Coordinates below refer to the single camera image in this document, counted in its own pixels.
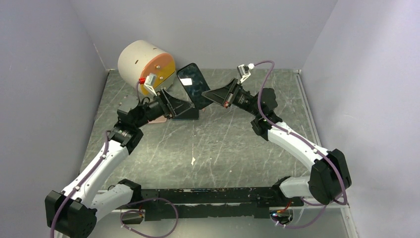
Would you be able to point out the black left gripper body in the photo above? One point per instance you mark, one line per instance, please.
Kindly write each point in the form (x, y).
(162, 104)

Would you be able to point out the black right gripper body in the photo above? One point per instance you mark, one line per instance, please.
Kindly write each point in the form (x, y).
(241, 99)

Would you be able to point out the black screen white phone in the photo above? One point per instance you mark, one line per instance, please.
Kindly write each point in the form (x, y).
(187, 116)

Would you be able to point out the pink phone case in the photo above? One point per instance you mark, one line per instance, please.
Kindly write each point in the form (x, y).
(159, 120)

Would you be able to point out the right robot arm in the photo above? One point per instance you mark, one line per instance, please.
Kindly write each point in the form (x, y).
(329, 175)

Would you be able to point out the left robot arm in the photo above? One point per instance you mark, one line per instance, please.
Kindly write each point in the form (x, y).
(98, 170)

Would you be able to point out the white round drawer cabinet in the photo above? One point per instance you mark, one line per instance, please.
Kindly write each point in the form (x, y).
(141, 58)

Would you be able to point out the black base crossbar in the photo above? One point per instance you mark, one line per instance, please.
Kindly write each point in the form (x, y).
(188, 203)

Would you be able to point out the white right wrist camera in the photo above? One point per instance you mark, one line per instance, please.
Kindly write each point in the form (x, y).
(244, 71)

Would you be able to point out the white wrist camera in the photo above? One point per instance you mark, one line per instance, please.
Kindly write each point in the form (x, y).
(148, 83)
(244, 71)

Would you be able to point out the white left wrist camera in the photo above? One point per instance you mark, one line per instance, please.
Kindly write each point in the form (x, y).
(148, 83)

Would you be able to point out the aluminium frame rail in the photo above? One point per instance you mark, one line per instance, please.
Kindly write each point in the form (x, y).
(282, 217)

